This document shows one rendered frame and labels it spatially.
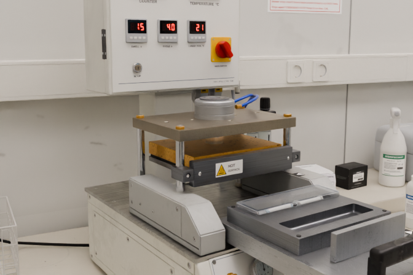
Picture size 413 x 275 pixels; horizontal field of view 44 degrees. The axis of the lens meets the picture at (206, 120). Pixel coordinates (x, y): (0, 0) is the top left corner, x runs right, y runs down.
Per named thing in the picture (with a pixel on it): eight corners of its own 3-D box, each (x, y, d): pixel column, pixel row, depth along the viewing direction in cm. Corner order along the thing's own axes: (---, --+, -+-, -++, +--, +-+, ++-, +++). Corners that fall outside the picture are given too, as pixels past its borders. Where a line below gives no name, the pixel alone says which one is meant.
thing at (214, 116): (120, 156, 107) (118, 94, 105) (236, 139, 125) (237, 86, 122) (179, 182, 88) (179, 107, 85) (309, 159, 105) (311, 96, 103)
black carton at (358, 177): (334, 185, 164) (334, 164, 163) (352, 181, 169) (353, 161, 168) (348, 190, 159) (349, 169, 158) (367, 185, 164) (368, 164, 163)
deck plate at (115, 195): (84, 191, 116) (84, 186, 116) (210, 169, 135) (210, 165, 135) (194, 264, 78) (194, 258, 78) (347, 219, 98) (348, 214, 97)
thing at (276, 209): (257, 226, 78) (257, 212, 77) (235, 215, 82) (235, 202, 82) (340, 204, 88) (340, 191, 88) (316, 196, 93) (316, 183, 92)
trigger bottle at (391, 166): (377, 180, 171) (381, 105, 167) (402, 181, 169) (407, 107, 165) (379, 187, 163) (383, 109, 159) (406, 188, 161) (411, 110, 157)
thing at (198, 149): (149, 160, 104) (147, 114, 102) (235, 147, 116) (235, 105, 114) (195, 179, 90) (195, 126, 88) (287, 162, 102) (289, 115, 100)
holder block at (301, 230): (226, 221, 83) (226, 205, 83) (313, 199, 94) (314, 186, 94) (298, 256, 70) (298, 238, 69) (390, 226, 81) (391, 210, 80)
